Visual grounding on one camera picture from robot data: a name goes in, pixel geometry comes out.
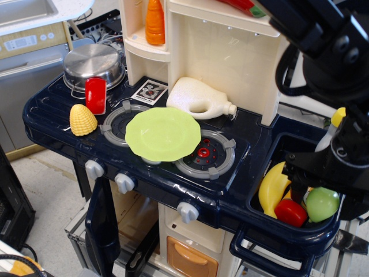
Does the stainless steel pot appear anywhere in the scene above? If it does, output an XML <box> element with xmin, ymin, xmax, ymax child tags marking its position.
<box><xmin>63</xmin><ymin>44</ymin><xmax>126</xmax><ymax>99</ymax></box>

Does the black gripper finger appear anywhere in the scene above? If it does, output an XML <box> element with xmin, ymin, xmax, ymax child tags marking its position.
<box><xmin>291</xmin><ymin>181</ymin><xmax>309</xmax><ymax>203</ymax></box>

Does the light green plastic plate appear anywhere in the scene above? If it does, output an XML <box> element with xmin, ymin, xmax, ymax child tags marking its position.
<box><xmin>125</xmin><ymin>107</ymin><xmax>201</xmax><ymax>162</ymax></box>

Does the yellow toy banana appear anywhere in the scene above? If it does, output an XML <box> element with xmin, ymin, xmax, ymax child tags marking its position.
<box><xmin>258</xmin><ymin>162</ymin><xmax>291</xmax><ymax>219</ymax></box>

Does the green toy pear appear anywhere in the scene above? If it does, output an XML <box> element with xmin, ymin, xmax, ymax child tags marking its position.
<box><xmin>306</xmin><ymin>187</ymin><xmax>340</xmax><ymax>223</ymax></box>

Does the orange toy drawer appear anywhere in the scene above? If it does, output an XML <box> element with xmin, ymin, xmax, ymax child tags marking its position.
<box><xmin>167</xmin><ymin>237</ymin><xmax>219</xmax><ymax>277</ymax></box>

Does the cream toy kitchen cabinet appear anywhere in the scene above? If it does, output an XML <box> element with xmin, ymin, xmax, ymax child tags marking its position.
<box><xmin>120</xmin><ymin>1</ymin><xmax>287</xmax><ymax>276</ymax></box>

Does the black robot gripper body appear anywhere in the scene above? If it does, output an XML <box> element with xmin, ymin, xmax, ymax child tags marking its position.
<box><xmin>283</xmin><ymin>115</ymin><xmax>368</xmax><ymax>199</ymax></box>

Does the white toy detergent jug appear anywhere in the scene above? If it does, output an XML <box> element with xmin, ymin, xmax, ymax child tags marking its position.
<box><xmin>166</xmin><ymin>77</ymin><xmax>237</xmax><ymax>119</ymax></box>

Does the left grey stove burner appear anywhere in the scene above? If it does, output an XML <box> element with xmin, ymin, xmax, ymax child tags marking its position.
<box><xmin>100</xmin><ymin>100</ymin><xmax>149</xmax><ymax>147</ymax></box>

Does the grey stove burner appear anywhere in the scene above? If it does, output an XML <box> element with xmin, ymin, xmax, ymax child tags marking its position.
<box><xmin>100</xmin><ymin>100</ymin><xmax>149</xmax><ymax>147</ymax></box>
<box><xmin>175</xmin><ymin>130</ymin><xmax>236</xmax><ymax>180</ymax></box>

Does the red toy cup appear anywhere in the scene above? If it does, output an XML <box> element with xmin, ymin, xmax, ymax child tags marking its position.
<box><xmin>85</xmin><ymin>77</ymin><xmax>107</xmax><ymax>115</ymax></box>

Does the navy toy kitchen counter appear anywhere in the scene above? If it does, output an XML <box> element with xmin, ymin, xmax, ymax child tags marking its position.
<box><xmin>23</xmin><ymin>77</ymin><xmax>339</xmax><ymax>276</ymax></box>

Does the black box on floor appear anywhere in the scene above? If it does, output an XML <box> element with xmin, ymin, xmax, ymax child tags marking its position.
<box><xmin>1</xmin><ymin>150</ymin><xmax>36</xmax><ymax>251</ymax></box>

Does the navy oven door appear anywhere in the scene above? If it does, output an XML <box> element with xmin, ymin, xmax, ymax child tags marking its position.
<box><xmin>85</xmin><ymin>177</ymin><xmax>121</xmax><ymax>276</ymax></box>

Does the wooden toy dishwasher unit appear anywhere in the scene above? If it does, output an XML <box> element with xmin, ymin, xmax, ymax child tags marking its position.
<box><xmin>1</xmin><ymin>1</ymin><xmax>94</xmax><ymax>152</ymax></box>

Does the grey toy faucet yellow cap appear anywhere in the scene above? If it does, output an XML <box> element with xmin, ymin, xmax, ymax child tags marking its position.
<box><xmin>315</xmin><ymin>107</ymin><xmax>346</xmax><ymax>152</ymax></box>

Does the yellow toy corn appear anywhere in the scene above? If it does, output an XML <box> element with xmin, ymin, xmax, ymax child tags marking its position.
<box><xmin>69</xmin><ymin>104</ymin><xmax>97</xmax><ymax>136</ymax></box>

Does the middle grey stove knob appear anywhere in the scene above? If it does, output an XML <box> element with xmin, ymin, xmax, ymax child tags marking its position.
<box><xmin>114</xmin><ymin>173</ymin><xmax>135</xmax><ymax>194</ymax></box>

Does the red toy chili pepper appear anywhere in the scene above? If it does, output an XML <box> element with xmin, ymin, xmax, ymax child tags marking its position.
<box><xmin>219</xmin><ymin>0</ymin><xmax>266</xmax><ymax>18</ymax></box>

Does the right grey stove knob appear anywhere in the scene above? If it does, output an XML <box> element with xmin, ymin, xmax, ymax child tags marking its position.
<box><xmin>177</xmin><ymin>202</ymin><xmax>199</xmax><ymax>224</ymax></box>

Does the red toy ketchup bottle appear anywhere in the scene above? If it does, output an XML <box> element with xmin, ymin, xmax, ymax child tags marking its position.
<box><xmin>274</xmin><ymin>189</ymin><xmax>308</xmax><ymax>227</ymax></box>

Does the orange toy carrot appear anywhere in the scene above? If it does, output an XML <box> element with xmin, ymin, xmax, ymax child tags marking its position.
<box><xmin>145</xmin><ymin>0</ymin><xmax>165</xmax><ymax>45</ymax></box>

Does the right grey stove burner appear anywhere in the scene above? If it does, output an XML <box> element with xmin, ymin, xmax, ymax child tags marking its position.
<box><xmin>175</xmin><ymin>130</ymin><xmax>236</xmax><ymax>180</ymax></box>

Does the left grey stove knob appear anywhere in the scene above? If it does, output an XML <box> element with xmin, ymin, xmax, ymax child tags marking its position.
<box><xmin>85</xmin><ymin>160</ymin><xmax>104</xmax><ymax>180</ymax></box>

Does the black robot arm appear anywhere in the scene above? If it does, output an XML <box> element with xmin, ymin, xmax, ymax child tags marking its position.
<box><xmin>257</xmin><ymin>1</ymin><xmax>368</xmax><ymax>204</ymax></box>

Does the grey stove knob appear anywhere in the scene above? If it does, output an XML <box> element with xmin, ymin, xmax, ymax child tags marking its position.
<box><xmin>114</xmin><ymin>173</ymin><xmax>135</xmax><ymax>194</ymax></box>
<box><xmin>85</xmin><ymin>160</ymin><xmax>104</xmax><ymax>180</ymax></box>
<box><xmin>177</xmin><ymin>202</ymin><xmax>199</xmax><ymax>224</ymax></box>

